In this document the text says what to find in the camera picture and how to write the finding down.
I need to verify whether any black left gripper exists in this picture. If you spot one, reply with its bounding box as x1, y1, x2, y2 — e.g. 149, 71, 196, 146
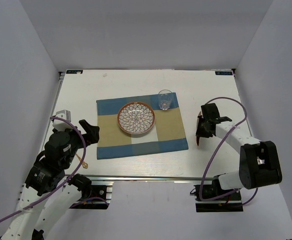
60, 118, 100, 168

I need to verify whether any blue and beige placemat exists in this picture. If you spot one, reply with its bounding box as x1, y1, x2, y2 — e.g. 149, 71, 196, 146
96, 92, 189, 160

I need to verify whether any clear drinking glass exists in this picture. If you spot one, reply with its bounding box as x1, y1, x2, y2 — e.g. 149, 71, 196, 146
158, 89, 173, 110

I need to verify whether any floral ceramic plate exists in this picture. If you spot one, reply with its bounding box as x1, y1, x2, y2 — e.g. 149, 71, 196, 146
117, 101, 156, 135

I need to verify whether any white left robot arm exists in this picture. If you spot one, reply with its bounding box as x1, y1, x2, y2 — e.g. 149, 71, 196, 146
0, 116, 100, 240

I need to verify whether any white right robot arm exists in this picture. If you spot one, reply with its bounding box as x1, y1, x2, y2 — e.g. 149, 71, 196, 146
195, 103, 283, 201

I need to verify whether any right blue table label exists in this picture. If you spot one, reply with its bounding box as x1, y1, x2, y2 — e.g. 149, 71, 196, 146
215, 71, 233, 76

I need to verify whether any blue table label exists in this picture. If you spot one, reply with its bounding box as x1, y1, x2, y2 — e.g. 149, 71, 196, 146
65, 69, 83, 75
215, 71, 233, 76

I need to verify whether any left blue table label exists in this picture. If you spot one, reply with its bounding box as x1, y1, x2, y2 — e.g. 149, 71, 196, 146
65, 69, 83, 75

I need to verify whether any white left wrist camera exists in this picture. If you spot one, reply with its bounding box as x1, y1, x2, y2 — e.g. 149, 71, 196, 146
50, 109, 72, 131

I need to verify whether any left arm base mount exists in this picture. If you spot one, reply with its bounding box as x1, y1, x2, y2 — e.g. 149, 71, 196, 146
70, 181, 113, 210

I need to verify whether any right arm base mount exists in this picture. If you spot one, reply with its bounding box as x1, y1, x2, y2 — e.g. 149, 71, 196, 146
189, 184, 244, 213

